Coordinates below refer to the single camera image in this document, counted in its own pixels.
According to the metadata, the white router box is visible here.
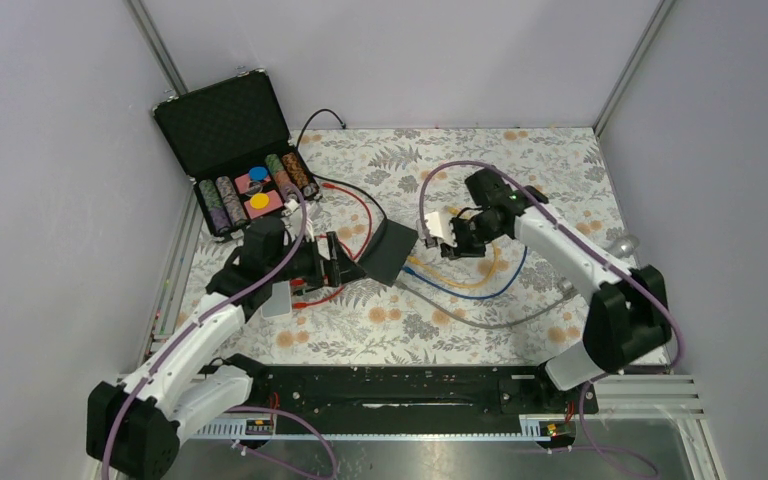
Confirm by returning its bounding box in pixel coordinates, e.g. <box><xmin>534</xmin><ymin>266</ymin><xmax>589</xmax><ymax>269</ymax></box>
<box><xmin>261</xmin><ymin>281</ymin><xmax>293</xmax><ymax>321</ymax></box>

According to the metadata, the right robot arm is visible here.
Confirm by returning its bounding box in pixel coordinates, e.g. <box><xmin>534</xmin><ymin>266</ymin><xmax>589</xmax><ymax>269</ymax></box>
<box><xmin>446</xmin><ymin>168</ymin><xmax>673</xmax><ymax>412</ymax></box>

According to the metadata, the yellow ethernet cable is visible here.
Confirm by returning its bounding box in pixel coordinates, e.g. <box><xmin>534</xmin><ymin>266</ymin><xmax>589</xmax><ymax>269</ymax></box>
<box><xmin>407</xmin><ymin>205</ymin><xmax>503</xmax><ymax>290</ymax></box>

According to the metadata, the clear dealer button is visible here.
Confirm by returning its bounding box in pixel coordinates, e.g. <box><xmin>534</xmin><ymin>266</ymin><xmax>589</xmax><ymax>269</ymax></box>
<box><xmin>244</xmin><ymin>181</ymin><xmax>263</xmax><ymax>197</ymax></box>

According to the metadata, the grey cable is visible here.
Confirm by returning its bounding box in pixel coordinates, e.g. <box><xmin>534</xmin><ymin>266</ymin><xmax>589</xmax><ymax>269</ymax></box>
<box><xmin>393</xmin><ymin>278</ymin><xmax>581</xmax><ymax>331</ymax></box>

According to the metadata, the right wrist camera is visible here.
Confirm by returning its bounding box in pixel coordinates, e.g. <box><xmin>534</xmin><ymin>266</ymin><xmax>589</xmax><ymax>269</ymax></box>
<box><xmin>420</xmin><ymin>211</ymin><xmax>453</xmax><ymax>248</ymax></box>

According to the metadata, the blue ethernet cable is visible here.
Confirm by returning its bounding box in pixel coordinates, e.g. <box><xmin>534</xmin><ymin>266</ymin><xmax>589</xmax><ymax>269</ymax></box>
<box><xmin>401</xmin><ymin>246</ymin><xmax>530</xmax><ymax>301</ymax></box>

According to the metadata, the yellow round chip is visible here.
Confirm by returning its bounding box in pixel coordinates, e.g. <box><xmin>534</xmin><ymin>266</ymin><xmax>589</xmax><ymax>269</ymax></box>
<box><xmin>249</xmin><ymin>193</ymin><xmax>271</xmax><ymax>210</ymax></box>

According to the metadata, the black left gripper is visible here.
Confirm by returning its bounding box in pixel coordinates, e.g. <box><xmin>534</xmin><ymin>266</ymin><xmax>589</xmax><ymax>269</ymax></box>
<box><xmin>268</xmin><ymin>231</ymin><xmax>367</xmax><ymax>288</ymax></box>

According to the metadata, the black poker chip case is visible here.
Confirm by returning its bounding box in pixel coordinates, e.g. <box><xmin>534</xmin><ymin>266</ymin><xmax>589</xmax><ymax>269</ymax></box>
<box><xmin>151</xmin><ymin>69</ymin><xmax>321</xmax><ymax>241</ymax></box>

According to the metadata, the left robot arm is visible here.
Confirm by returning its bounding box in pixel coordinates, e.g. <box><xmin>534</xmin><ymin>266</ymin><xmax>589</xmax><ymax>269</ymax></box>
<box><xmin>86</xmin><ymin>218</ymin><xmax>365</xmax><ymax>479</ymax></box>

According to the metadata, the short red ethernet cable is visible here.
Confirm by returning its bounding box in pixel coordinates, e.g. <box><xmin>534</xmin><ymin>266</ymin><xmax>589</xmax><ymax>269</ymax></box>
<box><xmin>291</xmin><ymin>284</ymin><xmax>347</xmax><ymax>311</ymax></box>

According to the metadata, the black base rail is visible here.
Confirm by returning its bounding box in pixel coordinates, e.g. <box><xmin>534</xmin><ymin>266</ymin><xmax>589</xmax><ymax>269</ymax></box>
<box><xmin>245</xmin><ymin>365</ymin><xmax>599</xmax><ymax>436</ymax></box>

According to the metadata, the silver microphone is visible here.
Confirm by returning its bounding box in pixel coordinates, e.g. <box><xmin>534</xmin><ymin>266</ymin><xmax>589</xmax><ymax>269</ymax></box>
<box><xmin>606</xmin><ymin>234</ymin><xmax>640</xmax><ymax>259</ymax></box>

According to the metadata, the black network switch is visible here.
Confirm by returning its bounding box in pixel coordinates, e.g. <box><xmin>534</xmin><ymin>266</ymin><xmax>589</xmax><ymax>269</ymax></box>
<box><xmin>358</xmin><ymin>219</ymin><xmax>418</xmax><ymax>287</ymax></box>

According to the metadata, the blue round chip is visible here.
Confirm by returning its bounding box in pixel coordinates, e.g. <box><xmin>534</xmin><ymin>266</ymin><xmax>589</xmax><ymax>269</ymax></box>
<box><xmin>248</xmin><ymin>166</ymin><xmax>269</xmax><ymax>182</ymax></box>

